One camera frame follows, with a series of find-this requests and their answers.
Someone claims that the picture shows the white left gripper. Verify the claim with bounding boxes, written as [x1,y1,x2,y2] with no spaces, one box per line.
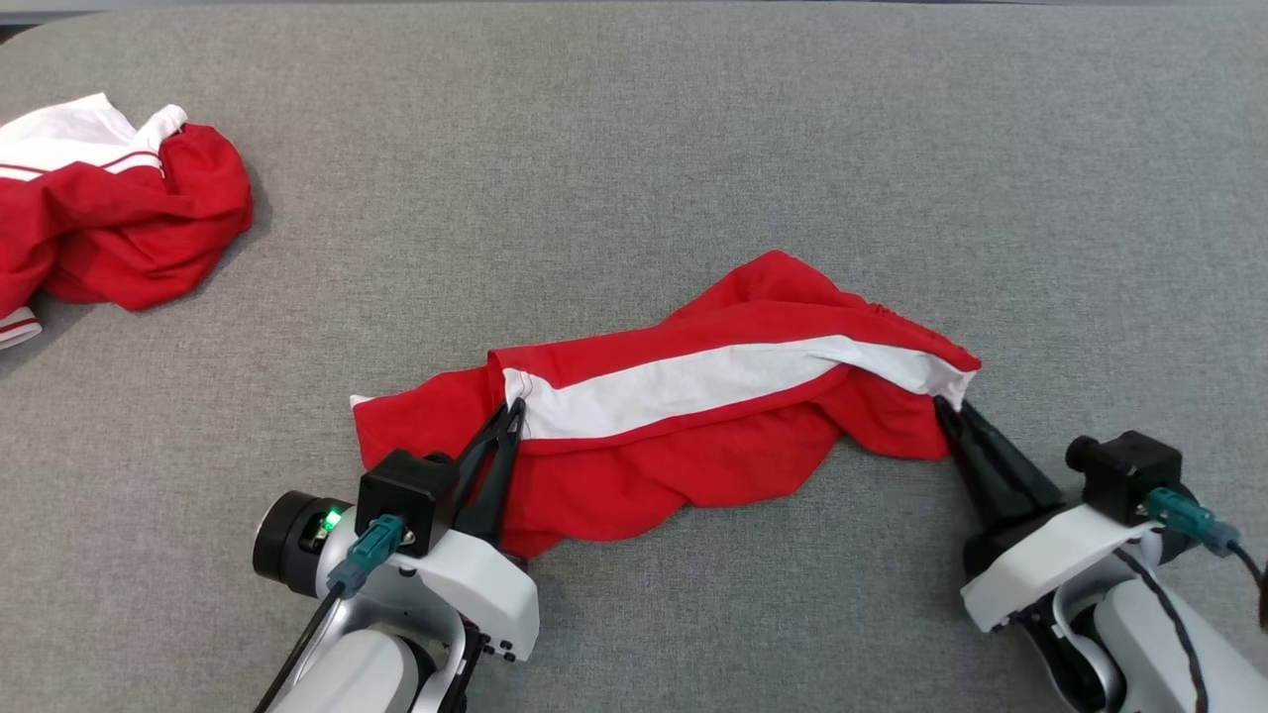
[253,398,542,666]

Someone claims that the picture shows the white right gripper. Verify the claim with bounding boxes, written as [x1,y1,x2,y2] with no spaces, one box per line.
[935,398,1162,635]

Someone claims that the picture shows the red shorts with white stripe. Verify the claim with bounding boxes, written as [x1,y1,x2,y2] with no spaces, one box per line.
[350,250,984,559]

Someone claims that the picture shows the red Bulls 23 jersey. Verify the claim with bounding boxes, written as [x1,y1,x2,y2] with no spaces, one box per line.
[0,92,255,353]

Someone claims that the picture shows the left camera cable teal plug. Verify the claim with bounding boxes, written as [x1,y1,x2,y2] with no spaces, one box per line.
[253,513,409,713]

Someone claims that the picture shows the camera cable teal plug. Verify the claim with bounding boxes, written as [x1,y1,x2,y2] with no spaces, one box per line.
[253,513,409,713]
[1147,487,1268,631]

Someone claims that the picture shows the right camera cable teal plug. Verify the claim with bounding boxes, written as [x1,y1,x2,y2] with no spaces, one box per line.
[1147,487,1268,631]

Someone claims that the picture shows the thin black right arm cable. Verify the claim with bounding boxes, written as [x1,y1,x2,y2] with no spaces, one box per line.
[1111,548,1212,713]

